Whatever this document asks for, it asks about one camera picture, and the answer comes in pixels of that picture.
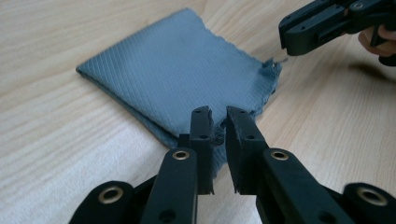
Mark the grey-blue cloth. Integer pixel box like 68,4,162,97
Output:
75,7,283,180

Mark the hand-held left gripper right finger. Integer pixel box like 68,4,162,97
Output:
225,105,271,196

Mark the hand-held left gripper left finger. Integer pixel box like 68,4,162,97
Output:
177,105,217,196

